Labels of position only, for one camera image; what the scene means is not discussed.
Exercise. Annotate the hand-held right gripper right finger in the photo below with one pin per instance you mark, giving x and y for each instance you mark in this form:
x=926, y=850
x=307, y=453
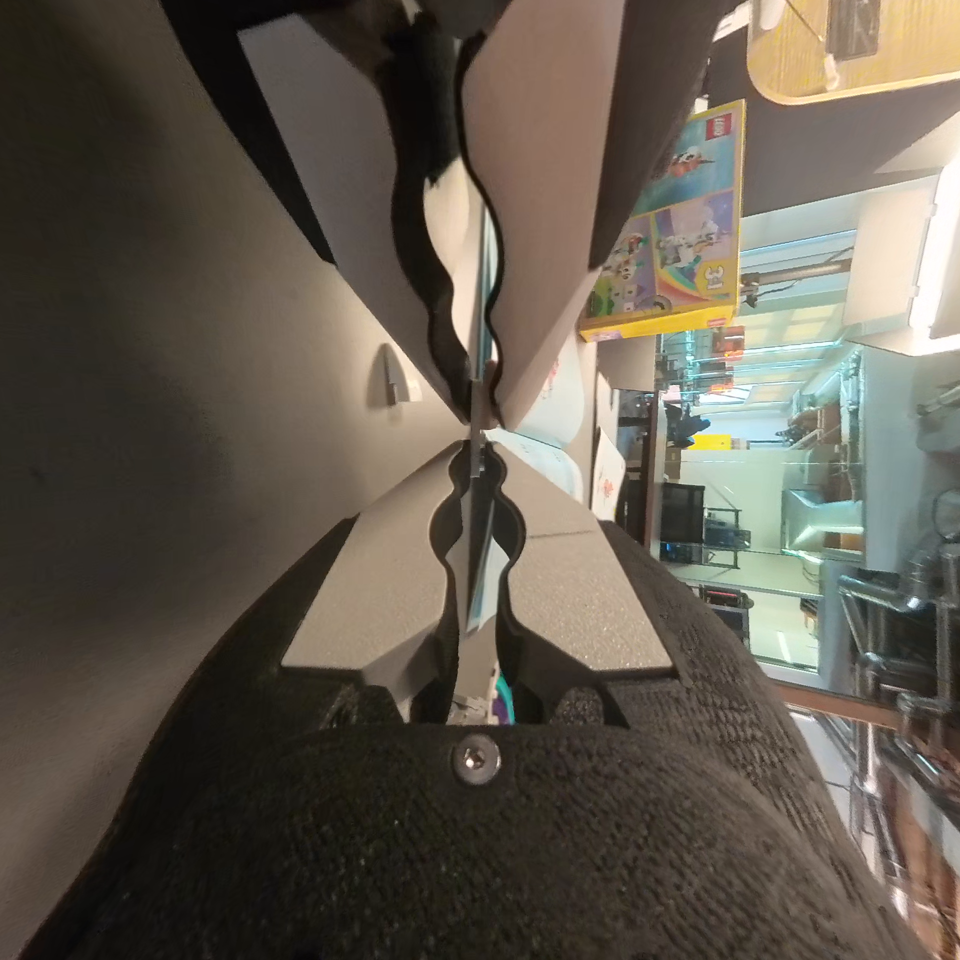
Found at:
x=585, y=600

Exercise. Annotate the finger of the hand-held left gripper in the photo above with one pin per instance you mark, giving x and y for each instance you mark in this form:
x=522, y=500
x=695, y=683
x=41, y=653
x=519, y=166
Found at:
x=547, y=150
x=322, y=150

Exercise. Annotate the yellow lego set box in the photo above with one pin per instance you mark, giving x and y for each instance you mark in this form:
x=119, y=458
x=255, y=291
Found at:
x=675, y=225

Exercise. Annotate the wooden book stand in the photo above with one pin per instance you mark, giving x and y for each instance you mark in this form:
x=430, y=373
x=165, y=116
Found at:
x=802, y=60

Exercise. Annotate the open lego instruction booklet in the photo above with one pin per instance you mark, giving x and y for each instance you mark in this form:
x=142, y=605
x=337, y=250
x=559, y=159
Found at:
x=555, y=405

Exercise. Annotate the white wedge lego piece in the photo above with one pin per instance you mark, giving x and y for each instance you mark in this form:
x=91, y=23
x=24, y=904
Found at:
x=394, y=375

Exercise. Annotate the booklet with red creature print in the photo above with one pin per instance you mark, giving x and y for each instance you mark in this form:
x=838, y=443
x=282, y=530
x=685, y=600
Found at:
x=607, y=480

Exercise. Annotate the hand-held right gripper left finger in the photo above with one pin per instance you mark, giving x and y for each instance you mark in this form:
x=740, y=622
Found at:
x=375, y=600

